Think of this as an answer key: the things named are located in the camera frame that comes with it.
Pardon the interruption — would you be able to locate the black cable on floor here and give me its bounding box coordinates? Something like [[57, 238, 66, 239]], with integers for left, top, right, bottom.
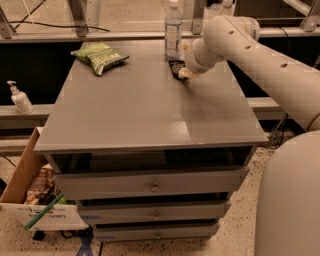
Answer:
[[9, 21, 111, 34]]

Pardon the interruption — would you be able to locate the grey metal rail frame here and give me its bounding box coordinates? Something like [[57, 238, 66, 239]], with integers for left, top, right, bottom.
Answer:
[[0, 27, 320, 43]]

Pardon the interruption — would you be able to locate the green chip bag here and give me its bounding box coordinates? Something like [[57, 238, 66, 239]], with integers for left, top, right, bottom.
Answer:
[[71, 42, 129, 76]]

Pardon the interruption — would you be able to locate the clear plastic water bottle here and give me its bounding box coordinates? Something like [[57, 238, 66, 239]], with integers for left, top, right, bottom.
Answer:
[[165, 0, 183, 61]]

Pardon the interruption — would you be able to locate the green stick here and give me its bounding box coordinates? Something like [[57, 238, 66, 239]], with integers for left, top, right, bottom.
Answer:
[[24, 193, 64, 231]]

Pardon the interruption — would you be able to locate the black rxbar chocolate wrapper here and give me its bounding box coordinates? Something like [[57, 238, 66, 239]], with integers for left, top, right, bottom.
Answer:
[[169, 60, 185, 80]]

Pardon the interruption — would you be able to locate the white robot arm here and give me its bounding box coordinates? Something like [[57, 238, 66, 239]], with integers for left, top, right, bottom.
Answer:
[[179, 15, 320, 256]]

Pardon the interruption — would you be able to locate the cardboard box with snacks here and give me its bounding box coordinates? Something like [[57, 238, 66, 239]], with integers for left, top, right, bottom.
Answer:
[[0, 127, 88, 231]]

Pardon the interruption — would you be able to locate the grey drawer cabinet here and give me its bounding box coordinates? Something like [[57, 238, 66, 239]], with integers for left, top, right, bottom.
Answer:
[[35, 40, 266, 242]]

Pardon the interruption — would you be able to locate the white pump soap bottle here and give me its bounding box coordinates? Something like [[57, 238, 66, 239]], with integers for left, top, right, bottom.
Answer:
[[7, 80, 34, 114]]

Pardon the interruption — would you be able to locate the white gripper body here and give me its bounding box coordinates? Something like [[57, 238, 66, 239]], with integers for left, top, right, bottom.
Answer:
[[184, 38, 217, 74]]

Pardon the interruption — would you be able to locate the blue clamp under cabinet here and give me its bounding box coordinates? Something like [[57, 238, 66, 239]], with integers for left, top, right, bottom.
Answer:
[[76, 228, 94, 256]]

